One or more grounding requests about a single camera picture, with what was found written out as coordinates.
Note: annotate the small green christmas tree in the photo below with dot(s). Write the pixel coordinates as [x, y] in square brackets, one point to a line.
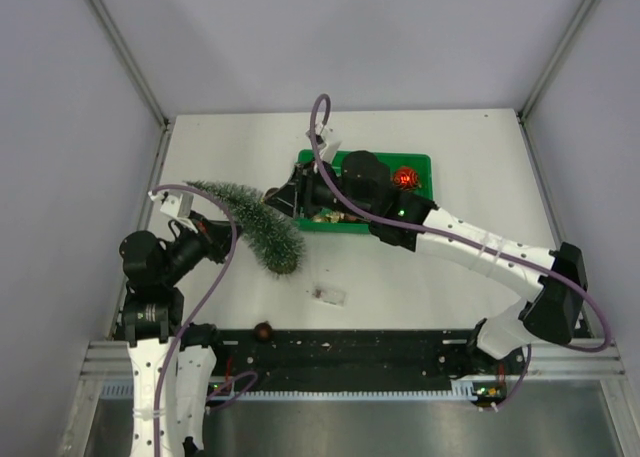
[274, 239]

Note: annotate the gold ribbed ornament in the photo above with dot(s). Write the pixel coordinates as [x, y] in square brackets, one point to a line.
[333, 217]

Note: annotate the aluminium frame post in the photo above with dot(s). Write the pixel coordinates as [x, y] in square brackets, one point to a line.
[127, 60]
[554, 63]

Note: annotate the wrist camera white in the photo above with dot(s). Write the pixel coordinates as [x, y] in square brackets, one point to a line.
[176, 205]
[327, 141]

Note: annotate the right aluminium frame post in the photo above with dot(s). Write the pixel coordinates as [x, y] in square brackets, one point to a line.
[554, 63]

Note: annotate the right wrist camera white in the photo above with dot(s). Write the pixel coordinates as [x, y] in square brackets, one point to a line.
[327, 141]

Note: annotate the clear battery box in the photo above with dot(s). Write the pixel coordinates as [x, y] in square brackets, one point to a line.
[329, 296]

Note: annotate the small brown shiny bauble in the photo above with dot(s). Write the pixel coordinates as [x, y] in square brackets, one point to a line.
[270, 193]

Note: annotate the left aluminium frame post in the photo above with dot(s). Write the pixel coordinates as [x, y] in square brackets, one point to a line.
[127, 60]

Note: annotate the large brown matte bauble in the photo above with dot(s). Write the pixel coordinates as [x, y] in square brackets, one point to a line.
[263, 332]

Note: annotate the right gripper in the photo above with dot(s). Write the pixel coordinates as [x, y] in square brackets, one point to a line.
[299, 192]

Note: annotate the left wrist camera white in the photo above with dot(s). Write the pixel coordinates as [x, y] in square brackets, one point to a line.
[176, 205]

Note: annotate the green plastic tray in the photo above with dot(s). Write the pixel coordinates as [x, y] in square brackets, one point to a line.
[352, 225]

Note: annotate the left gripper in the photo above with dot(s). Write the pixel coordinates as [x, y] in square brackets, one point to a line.
[213, 235]

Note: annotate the large red glitter bauble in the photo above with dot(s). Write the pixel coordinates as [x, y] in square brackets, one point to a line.
[406, 179]

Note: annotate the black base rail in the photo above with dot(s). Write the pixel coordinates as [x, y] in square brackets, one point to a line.
[354, 360]

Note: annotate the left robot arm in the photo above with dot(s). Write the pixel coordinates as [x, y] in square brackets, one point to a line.
[172, 359]

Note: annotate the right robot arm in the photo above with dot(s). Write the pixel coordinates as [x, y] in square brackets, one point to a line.
[549, 283]

